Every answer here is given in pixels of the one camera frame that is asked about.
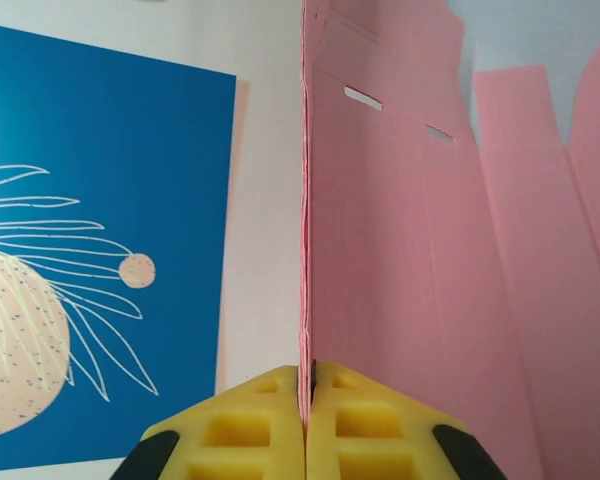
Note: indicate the pink paper box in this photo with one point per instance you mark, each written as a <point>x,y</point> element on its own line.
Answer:
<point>405,250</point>

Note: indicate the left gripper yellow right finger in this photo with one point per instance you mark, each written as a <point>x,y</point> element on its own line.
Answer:
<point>375,435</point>

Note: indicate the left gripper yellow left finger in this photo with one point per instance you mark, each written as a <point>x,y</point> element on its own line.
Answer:
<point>240,435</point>

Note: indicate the blue illustrated poster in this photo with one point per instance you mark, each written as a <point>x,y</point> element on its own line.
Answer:
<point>130,150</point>

